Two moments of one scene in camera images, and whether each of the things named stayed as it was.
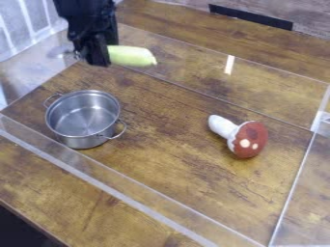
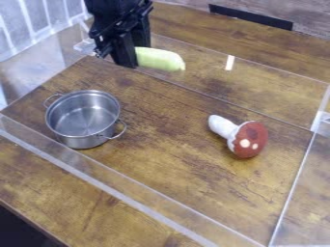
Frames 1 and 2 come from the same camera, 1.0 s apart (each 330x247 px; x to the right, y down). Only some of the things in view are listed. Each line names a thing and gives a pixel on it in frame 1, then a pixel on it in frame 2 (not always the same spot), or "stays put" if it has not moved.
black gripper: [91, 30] to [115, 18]
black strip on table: [248, 17] stays put
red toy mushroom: [246, 139] stays put
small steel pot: [82, 117] stays put
